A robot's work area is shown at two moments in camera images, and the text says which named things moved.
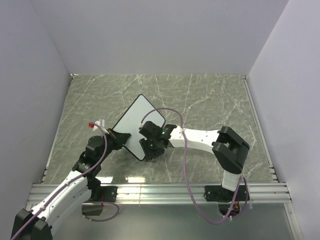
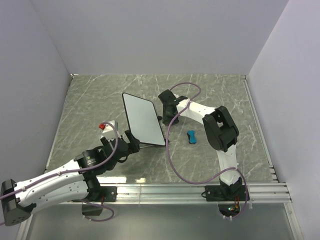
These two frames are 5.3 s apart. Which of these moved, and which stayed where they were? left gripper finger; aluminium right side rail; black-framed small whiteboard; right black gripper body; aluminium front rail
Moved: right black gripper body; black-framed small whiteboard; left gripper finger
Stayed: aluminium right side rail; aluminium front rail
